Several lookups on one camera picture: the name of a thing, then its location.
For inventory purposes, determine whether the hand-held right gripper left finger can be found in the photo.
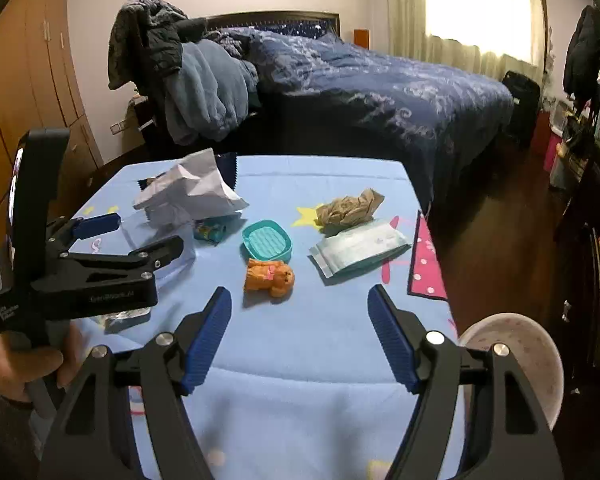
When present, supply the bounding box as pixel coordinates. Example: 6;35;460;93
37;286;233;480

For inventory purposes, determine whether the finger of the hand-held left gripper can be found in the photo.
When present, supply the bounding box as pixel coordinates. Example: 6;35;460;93
45;212;122;261
55;236;185;283

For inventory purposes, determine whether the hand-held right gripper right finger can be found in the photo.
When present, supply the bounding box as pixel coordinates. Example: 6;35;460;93
367;284;566;480

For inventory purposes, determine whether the colourful small snack packet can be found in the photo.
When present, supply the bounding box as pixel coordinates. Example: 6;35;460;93
194;217;227;246

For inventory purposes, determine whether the white plastic basin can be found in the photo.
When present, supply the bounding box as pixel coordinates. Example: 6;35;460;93
457;312;566;431

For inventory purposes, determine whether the person's left forearm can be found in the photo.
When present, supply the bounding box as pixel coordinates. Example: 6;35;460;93
0;375;56;480

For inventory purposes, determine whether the person's left hand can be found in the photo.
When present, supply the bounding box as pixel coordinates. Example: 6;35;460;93
0;322;88;406

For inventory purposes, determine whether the crumpled white paper bag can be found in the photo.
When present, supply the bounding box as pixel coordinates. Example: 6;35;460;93
132;148;250;228

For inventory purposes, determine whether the pink dotted cloth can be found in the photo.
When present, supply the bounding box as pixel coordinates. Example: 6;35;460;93
407;210;451;301

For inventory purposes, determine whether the light blue printed blanket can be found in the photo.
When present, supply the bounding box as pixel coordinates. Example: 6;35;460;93
55;155;468;480

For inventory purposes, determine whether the orange toy dog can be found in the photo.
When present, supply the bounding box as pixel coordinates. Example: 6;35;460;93
244;258;296;298

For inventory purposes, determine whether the wet wipes packet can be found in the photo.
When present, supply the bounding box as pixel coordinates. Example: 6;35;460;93
308;218;412;278

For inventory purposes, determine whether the dark blue foil packet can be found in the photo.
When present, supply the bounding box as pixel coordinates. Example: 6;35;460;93
214;152;239;192

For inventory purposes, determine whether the teal soap dish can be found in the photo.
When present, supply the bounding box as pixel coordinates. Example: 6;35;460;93
240;220;293;262

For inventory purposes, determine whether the black chair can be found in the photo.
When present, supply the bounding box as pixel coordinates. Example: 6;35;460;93
130;80;171;161

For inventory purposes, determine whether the crumpled brown paper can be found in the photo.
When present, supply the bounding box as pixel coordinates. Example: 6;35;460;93
315;188;386;235

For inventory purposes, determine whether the wooden wardrobe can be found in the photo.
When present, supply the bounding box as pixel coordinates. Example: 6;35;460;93
0;0;106;261

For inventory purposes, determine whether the black puffer jacket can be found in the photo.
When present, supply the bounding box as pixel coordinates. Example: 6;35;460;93
147;17;208;78

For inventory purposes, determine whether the dark wooden cabinet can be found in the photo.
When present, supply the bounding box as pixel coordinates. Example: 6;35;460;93
555;135;600;411

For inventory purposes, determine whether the pink plastic bin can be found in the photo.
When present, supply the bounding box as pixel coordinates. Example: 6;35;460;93
544;135;563;173

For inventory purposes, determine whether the bed with blue duvet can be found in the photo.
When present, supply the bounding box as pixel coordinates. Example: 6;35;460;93
202;27;516;201

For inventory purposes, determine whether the red box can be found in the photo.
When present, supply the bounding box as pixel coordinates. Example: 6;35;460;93
532;110;553;148

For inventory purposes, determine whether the black suitcase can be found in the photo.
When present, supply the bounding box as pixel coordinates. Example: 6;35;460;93
502;71;541;146

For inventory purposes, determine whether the dark wooden headboard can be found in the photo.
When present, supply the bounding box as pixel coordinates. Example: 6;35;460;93
205;10;341;36

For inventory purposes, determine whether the white storage crate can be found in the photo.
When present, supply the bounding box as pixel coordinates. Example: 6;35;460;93
550;100;576;131

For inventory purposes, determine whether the pale window curtain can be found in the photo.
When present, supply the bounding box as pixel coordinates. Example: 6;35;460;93
385;0;546;81

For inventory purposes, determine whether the black hanging coat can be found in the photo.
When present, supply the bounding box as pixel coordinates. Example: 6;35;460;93
562;5;600;106

